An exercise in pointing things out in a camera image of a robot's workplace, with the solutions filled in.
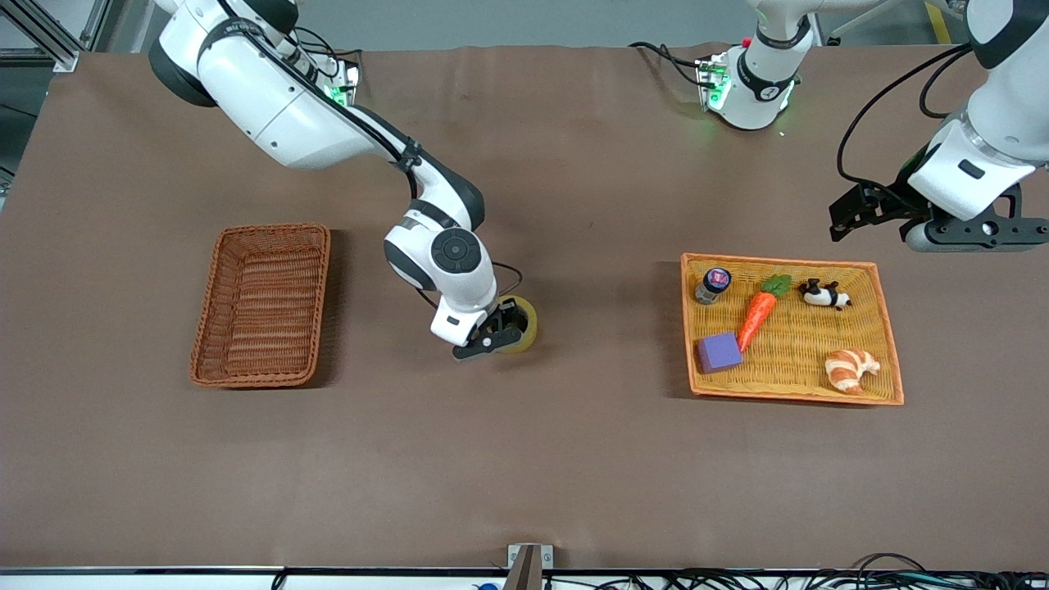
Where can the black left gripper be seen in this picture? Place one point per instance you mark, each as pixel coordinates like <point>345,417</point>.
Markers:
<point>887,205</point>

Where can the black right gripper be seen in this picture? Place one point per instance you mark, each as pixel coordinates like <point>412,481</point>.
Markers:
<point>507,315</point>

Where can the yellow packing tape roll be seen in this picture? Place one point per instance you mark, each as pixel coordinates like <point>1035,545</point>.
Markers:
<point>529,328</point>

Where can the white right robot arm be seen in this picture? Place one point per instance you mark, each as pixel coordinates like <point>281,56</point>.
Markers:
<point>270,98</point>

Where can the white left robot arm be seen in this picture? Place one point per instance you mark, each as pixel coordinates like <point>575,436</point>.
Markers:
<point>992,123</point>

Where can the orange rimmed yellow wicker basket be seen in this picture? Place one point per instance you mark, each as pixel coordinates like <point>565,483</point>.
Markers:
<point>787,360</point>

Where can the brown wicker basket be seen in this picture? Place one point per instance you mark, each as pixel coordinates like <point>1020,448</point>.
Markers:
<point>262,311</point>

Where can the toy panda figure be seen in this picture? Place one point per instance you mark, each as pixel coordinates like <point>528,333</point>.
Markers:
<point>819,295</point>

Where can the brown table cover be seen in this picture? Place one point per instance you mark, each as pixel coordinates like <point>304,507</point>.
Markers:
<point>524,459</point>

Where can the toy orange carrot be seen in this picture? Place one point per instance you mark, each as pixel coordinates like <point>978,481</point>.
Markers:
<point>758,315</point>

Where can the toy croissant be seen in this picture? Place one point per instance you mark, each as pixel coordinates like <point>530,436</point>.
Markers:
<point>848,369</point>

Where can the small jar with dark lid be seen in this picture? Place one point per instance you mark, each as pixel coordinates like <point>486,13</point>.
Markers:
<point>715,283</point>

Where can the purple foam cube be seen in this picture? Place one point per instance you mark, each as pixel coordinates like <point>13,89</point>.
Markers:
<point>719,352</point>

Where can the grey metal bracket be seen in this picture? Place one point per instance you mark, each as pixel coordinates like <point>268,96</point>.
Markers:
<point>547,557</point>

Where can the brown post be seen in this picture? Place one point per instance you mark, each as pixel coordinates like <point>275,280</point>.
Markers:
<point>524,575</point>

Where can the aluminium frame profile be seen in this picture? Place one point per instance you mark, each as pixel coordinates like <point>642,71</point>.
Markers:
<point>57,53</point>

